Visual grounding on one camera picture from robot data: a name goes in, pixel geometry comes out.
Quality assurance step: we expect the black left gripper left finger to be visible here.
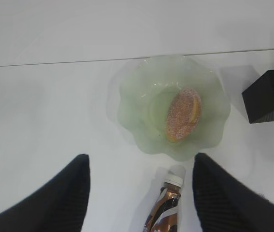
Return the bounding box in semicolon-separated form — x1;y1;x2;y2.
0;154;90;232

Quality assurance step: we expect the brown Nescafe coffee bottle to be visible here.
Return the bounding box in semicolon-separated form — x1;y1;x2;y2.
143;165;186;232

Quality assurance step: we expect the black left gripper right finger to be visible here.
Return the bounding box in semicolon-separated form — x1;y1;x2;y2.
192;153;274;232

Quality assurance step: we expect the green wavy glass plate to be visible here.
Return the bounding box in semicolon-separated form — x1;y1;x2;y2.
118;55;231;161

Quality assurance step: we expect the sugared bread roll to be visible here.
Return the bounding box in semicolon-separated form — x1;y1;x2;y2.
165;87;202;142

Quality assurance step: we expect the black mesh pen holder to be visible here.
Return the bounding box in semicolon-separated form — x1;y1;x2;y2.
242;70;274;124

